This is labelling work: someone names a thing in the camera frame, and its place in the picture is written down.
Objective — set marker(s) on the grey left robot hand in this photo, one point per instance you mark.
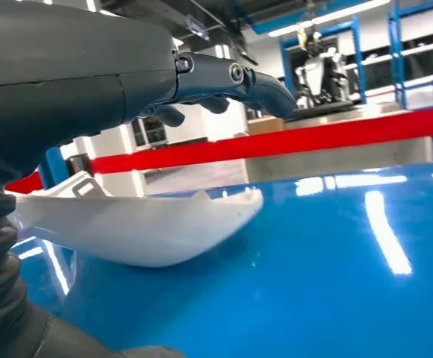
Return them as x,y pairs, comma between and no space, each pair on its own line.
52,74

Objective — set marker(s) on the cardboard box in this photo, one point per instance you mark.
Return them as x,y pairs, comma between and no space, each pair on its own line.
265,126

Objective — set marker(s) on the red barrier belt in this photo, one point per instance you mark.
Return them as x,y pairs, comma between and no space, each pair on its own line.
276,143

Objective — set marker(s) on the white and black background robot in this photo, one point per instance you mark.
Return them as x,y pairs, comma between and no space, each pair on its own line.
315,74

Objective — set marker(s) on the ceiling light strip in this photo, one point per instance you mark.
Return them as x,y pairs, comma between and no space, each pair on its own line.
332,17

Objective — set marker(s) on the grey low counter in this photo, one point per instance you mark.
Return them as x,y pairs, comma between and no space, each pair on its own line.
332,160

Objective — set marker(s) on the blue background storage rack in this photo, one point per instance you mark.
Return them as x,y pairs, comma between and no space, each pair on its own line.
357,59
397,59

